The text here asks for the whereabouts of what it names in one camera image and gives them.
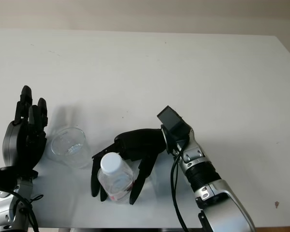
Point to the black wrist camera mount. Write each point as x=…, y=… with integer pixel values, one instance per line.
x=0, y=176
x=172, y=123

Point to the clear glass cup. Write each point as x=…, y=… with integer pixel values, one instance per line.
x=70, y=147

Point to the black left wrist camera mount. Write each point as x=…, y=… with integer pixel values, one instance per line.
x=0, y=176

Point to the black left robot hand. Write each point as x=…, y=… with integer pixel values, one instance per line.
x=17, y=145

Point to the clear plastic water bottle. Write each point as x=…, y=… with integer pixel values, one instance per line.
x=113, y=176

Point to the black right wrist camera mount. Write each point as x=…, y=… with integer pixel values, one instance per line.
x=172, y=123

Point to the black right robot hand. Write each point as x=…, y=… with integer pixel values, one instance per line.
x=142, y=142

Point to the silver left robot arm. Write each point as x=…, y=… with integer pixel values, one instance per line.
x=7, y=210

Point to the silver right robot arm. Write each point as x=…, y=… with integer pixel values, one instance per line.
x=217, y=193

